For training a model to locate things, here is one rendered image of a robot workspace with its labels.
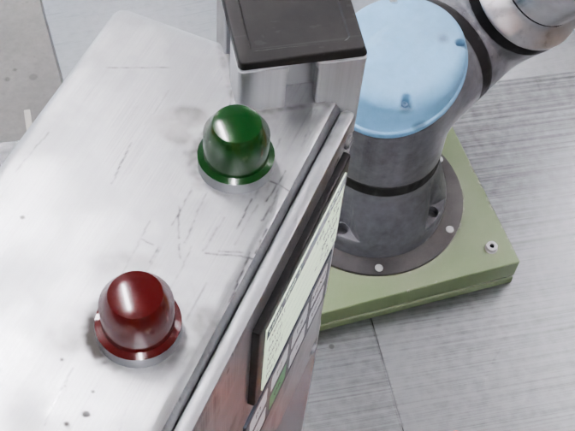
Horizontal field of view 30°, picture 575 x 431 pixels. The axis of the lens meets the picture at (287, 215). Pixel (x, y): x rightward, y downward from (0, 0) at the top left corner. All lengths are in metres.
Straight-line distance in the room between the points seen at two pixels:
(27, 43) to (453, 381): 1.61
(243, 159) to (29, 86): 2.04
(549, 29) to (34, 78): 1.57
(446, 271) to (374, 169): 0.15
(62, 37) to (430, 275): 0.53
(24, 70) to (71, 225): 2.06
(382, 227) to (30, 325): 0.73
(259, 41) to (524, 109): 0.92
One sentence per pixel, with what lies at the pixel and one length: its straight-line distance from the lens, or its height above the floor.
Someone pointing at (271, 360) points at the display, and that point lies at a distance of 0.39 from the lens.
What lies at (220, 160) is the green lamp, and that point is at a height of 1.49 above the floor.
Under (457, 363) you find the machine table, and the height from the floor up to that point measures 0.83.
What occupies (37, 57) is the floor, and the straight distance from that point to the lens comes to 2.43.
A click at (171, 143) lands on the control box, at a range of 0.37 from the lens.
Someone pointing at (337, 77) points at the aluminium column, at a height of 1.49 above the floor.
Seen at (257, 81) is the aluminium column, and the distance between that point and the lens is 0.37.
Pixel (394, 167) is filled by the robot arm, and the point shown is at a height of 1.00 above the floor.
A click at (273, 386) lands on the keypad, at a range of 0.44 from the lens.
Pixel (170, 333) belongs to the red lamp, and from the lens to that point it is 0.32.
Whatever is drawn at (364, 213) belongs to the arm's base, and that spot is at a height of 0.93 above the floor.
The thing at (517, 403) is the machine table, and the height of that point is 0.83.
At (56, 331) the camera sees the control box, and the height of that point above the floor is 1.48.
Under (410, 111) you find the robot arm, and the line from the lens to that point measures 0.91.
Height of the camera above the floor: 1.76
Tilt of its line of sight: 55 degrees down
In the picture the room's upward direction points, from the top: 6 degrees clockwise
